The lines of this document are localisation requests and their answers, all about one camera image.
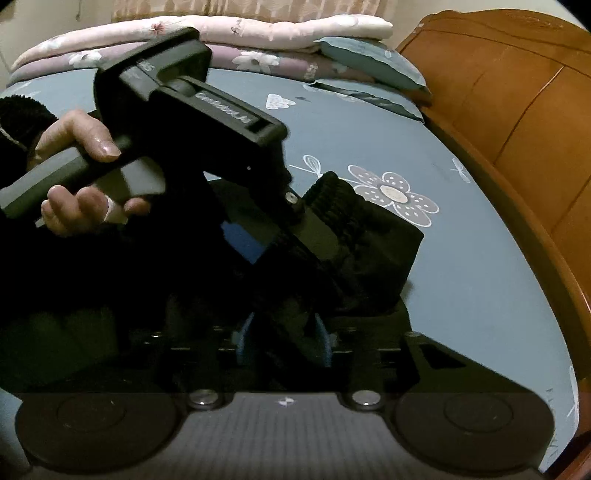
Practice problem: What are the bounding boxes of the patterned curtain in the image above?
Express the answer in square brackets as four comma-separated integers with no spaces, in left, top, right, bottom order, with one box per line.
[111,0,402,24]

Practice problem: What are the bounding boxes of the pink floral quilt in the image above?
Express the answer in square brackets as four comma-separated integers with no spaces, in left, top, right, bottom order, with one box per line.
[11,14,393,70]

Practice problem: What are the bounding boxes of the black pants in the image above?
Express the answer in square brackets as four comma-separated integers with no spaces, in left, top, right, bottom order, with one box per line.
[0,171,426,393]

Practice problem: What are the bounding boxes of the bed with blue floral sheet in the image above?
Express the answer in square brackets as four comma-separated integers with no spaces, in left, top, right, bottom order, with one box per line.
[0,69,583,472]

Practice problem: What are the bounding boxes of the person's left hand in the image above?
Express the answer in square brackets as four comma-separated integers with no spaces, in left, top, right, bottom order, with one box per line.
[34,108,152,237]

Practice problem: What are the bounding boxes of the person's left forearm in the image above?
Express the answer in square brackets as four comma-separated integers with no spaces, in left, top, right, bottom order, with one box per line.
[0,95,58,185]

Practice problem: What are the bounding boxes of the wooden headboard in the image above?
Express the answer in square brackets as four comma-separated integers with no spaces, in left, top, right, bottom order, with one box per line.
[394,9,591,480]

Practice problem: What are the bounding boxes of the purple floral quilt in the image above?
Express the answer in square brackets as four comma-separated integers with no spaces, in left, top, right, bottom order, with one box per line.
[9,44,370,84]

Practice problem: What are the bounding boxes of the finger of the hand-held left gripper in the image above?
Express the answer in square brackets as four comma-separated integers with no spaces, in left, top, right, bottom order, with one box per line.
[203,171,264,273]
[274,182,345,296]

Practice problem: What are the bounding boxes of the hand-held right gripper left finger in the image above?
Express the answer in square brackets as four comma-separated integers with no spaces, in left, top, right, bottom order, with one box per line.
[139,314,254,411]

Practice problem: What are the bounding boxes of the thick blue pillow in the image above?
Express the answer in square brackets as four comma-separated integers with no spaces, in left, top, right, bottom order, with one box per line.
[314,36,428,90]

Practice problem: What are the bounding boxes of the flat blue pillow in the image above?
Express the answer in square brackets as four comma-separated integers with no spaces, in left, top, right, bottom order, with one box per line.
[314,78,426,123]

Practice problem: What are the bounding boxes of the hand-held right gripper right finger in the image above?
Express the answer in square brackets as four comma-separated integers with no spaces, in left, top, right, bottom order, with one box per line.
[315,314,509,411]

